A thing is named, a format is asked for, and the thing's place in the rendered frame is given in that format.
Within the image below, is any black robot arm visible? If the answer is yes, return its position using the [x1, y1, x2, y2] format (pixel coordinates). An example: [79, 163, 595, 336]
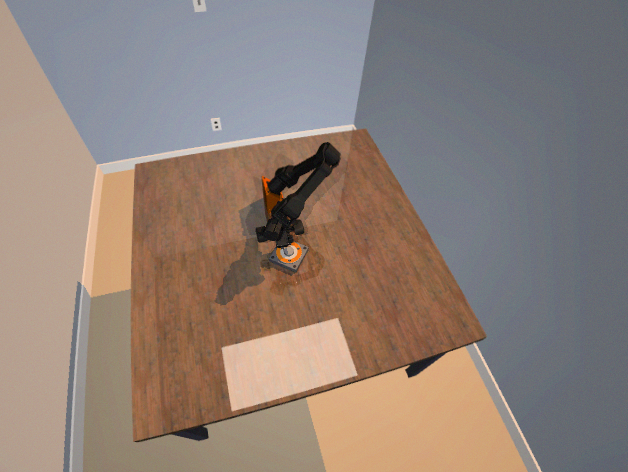
[263, 142, 341, 248]

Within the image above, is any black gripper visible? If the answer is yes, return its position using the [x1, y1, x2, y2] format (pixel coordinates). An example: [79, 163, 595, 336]
[255, 219, 304, 243]

